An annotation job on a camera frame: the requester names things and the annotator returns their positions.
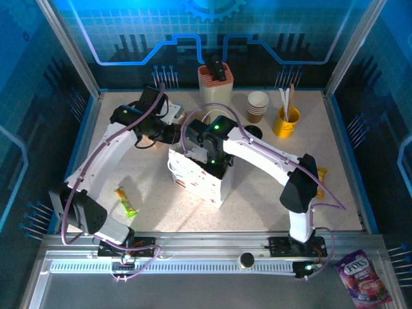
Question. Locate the white paper carry bag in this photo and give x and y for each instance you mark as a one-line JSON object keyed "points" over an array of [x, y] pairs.
{"points": [[199, 183]]}

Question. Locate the white stir stick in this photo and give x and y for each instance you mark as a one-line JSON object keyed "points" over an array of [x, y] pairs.
{"points": [[286, 103], [282, 96]]}

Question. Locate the beige knife block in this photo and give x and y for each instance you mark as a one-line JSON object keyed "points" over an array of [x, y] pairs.
{"points": [[215, 93]]}

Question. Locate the black round knob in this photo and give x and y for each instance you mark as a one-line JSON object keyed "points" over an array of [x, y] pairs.
{"points": [[246, 260]]}

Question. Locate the aluminium frame base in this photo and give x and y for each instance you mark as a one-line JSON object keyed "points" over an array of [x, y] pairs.
{"points": [[209, 239]]}

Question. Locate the yellow chips packet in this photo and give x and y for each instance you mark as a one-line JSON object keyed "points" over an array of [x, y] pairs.
{"points": [[322, 183]]}

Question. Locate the right aluminium frame post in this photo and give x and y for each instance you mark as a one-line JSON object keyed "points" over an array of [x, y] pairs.
{"points": [[352, 48]]}

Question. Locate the stack of black lids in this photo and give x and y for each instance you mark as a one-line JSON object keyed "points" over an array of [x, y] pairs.
{"points": [[254, 131]]}

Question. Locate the stack of paper cups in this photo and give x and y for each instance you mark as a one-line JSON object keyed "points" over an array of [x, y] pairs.
{"points": [[257, 106]]}

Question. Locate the brown cardboard napkin box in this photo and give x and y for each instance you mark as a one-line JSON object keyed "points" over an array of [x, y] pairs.
{"points": [[151, 143]]}

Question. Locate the wooden stir stick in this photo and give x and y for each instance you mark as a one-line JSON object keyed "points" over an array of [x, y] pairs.
{"points": [[292, 99]]}

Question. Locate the aluminium frame post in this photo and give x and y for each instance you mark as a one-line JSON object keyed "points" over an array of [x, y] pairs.
{"points": [[352, 48], [71, 48]]}

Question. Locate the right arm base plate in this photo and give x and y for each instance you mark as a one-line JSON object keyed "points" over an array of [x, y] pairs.
{"points": [[278, 246]]}

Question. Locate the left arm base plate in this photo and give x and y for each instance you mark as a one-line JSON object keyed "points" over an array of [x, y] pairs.
{"points": [[146, 244]]}

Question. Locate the green snack bar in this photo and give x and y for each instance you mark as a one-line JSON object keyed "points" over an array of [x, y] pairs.
{"points": [[127, 204]]}

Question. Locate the purple candy bag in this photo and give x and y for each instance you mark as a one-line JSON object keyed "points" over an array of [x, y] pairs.
{"points": [[362, 280]]}

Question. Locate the yellow utensil holder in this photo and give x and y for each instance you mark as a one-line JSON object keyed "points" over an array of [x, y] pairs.
{"points": [[284, 128]]}

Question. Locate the left aluminium frame post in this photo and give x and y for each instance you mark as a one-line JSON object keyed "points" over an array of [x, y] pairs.
{"points": [[71, 48]]}

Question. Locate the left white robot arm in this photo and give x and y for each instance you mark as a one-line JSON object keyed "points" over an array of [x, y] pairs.
{"points": [[106, 151]]}

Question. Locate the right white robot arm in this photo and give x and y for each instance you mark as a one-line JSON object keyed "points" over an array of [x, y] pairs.
{"points": [[257, 151]]}

